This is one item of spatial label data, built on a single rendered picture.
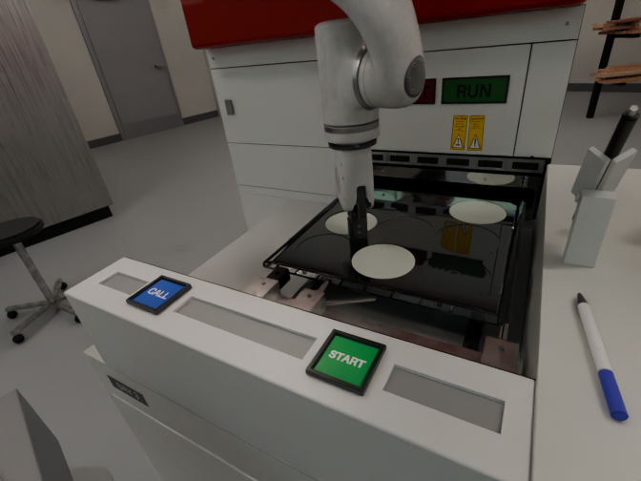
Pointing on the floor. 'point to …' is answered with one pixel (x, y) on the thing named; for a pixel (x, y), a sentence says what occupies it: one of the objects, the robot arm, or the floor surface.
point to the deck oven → (41, 137)
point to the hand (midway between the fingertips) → (357, 227)
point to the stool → (10, 236)
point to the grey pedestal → (91, 473)
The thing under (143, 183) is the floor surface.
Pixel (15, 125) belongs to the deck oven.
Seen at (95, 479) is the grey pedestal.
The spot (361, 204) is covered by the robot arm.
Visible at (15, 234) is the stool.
